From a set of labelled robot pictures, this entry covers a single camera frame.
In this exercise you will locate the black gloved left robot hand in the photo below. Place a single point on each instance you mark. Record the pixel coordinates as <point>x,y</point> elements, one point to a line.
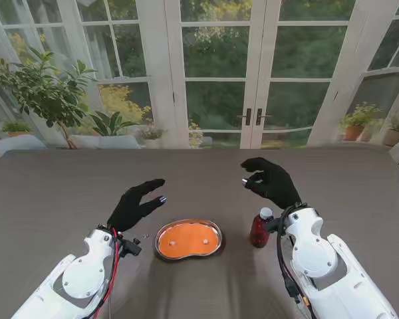
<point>129,209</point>

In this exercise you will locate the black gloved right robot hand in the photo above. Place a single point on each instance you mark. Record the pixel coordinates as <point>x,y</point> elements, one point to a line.
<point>279,186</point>

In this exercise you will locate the white ribbed bottle cap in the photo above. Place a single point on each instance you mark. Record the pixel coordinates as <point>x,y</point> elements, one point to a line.
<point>266,212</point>

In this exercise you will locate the red translucent sample bottle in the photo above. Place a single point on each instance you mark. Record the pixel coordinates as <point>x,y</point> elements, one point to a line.
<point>257,232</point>

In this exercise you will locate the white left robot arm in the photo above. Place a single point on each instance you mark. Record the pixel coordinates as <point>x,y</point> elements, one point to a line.
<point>83,276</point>

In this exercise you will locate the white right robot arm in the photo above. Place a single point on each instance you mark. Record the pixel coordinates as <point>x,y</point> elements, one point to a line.
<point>322,259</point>

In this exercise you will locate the kidney-shaped steel tray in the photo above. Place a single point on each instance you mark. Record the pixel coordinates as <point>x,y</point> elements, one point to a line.
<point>157,247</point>

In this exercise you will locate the orange tray liner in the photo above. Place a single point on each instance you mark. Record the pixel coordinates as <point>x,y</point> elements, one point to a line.
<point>187,237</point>

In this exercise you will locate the white rectangular planter box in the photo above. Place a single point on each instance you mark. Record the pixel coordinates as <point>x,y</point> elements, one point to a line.
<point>103,142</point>

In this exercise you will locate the small flowering plant white pot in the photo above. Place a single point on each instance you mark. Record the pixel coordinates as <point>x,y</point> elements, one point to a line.
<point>151,134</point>

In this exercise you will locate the broad-leaf green plant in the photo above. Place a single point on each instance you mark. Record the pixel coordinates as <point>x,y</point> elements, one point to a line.
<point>111,124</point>

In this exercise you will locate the yellow-green plant in terracotta pot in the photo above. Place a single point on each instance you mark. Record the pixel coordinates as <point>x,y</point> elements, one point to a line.
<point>354,131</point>

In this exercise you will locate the green plant in beige pot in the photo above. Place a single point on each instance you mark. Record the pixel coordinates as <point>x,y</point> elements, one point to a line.
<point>395,137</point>

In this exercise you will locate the pale grey armchair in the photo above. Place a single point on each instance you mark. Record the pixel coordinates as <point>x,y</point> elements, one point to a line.
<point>16,143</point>

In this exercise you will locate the small bush in orange pot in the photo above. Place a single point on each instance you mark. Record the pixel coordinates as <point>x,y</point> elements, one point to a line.
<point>16,128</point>

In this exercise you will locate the tall leafy potted tree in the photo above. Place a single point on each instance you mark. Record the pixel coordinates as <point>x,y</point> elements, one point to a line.
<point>43,89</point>

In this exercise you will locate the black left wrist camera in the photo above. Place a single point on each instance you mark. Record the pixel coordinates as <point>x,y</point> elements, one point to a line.
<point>133,247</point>

